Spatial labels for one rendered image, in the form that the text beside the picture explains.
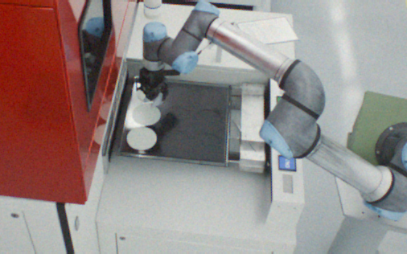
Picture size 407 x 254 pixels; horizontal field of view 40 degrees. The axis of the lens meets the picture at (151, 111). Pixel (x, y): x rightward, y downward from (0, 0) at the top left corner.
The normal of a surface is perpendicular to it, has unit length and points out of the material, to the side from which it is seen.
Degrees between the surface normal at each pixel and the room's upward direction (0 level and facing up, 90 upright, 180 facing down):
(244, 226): 0
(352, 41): 0
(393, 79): 0
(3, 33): 90
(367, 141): 45
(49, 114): 90
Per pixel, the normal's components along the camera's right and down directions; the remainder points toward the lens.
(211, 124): 0.00, -0.67
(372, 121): -0.21, 0.02
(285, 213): -0.13, 0.73
